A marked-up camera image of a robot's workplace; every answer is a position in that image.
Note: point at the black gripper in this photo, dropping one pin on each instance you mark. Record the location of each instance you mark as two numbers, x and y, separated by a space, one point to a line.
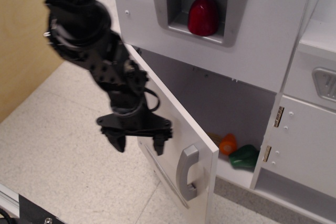
142 121

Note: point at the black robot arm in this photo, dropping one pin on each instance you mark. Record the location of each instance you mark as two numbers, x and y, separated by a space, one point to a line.
80 32

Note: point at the white toy fridge cabinet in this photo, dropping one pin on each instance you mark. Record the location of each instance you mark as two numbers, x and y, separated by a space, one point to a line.
224 89

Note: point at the wooden whisk utensil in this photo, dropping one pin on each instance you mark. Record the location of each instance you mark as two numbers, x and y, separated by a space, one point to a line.
214 137

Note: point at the orange toy carrot piece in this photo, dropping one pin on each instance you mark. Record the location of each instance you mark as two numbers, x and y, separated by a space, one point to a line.
228 144

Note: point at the green toy bell pepper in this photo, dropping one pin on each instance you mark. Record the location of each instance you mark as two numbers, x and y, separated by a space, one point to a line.
244 157

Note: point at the lower metal door hinge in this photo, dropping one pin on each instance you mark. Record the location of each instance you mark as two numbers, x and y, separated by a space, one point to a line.
266 153

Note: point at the metal door hinge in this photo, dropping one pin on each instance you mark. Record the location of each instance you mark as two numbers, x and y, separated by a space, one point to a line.
278 116
266 153

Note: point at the red toy bell pepper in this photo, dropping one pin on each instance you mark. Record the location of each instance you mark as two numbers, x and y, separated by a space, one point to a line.
203 17

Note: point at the wooden board panel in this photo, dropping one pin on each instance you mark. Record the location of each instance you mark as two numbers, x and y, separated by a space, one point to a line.
26 60

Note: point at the upper metal door hinge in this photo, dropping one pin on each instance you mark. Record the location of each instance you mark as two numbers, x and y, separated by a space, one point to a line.
278 116

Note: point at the white neighbouring cabinet door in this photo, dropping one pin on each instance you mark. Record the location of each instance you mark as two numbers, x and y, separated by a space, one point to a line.
303 146

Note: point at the grey oven panel trim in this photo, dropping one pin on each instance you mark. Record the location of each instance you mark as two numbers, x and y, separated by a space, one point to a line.
324 82

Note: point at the grey fridge door handle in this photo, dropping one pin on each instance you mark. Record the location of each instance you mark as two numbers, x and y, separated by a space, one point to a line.
188 157

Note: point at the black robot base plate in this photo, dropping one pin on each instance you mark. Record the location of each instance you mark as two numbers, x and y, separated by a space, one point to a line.
21 210

